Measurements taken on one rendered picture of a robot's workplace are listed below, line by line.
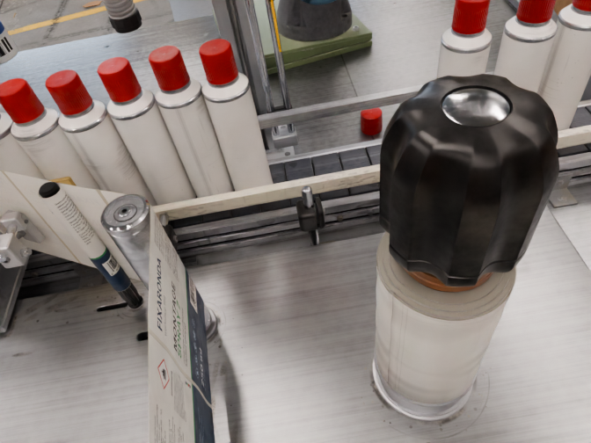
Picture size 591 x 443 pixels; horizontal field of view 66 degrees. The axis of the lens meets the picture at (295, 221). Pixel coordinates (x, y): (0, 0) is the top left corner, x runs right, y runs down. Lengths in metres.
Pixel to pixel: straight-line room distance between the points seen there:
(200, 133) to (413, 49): 0.54
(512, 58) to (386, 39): 0.45
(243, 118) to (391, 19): 0.61
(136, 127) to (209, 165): 0.10
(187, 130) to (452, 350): 0.35
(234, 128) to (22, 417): 0.36
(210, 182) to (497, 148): 0.42
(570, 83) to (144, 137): 0.48
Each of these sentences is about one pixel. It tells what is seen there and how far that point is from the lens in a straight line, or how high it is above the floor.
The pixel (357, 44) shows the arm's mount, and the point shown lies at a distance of 0.96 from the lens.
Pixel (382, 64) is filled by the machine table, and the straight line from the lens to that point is 0.91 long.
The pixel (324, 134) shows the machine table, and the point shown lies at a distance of 0.76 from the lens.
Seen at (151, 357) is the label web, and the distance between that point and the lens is 0.30.
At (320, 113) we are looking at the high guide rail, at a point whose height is 0.96.
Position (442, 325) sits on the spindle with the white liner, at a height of 1.05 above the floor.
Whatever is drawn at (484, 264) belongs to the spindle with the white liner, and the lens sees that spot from 0.25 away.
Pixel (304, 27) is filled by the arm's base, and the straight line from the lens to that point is 0.93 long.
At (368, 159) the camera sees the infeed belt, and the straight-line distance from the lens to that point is 0.63.
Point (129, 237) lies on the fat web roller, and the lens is 0.36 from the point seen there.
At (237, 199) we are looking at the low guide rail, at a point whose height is 0.91.
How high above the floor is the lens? 1.31
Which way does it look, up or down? 49 degrees down
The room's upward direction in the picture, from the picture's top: 11 degrees counter-clockwise
